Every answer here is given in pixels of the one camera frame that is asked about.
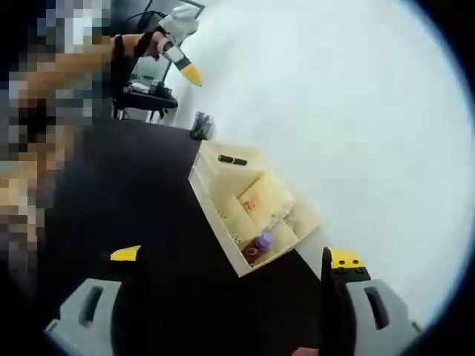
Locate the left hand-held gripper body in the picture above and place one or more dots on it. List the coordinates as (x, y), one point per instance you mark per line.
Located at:
(180, 22)

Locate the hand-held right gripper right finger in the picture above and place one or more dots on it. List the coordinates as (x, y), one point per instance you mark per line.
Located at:
(382, 315)

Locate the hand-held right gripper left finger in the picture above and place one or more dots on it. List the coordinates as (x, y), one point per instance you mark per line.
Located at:
(85, 319)

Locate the purple cosmetic bottle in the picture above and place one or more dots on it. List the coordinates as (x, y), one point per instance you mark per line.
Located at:
(258, 248)

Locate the cream wooden drawer organizer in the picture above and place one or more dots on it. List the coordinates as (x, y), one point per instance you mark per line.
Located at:
(222, 207)

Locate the yellow lace-trimmed bear cloth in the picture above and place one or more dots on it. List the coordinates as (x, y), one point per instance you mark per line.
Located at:
(248, 207)

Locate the person's left hand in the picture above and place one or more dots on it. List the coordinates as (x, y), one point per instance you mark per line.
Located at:
(148, 46)

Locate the person's right hand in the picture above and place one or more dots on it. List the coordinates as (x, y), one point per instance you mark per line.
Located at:
(308, 352)

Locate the dark-framed glass partition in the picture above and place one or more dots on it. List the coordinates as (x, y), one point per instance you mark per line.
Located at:
(150, 70)

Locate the black background desk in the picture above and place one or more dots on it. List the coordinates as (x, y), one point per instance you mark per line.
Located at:
(148, 98)

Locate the bunch of coloured pens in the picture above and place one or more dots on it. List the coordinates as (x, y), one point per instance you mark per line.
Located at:
(204, 118)

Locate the black mesh pen holder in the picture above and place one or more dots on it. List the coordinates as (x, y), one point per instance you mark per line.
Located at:
(200, 131)

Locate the small dark grey object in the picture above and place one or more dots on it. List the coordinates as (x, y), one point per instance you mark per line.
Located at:
(233, 160)

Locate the black table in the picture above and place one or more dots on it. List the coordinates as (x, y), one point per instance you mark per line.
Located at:
(148, 207)

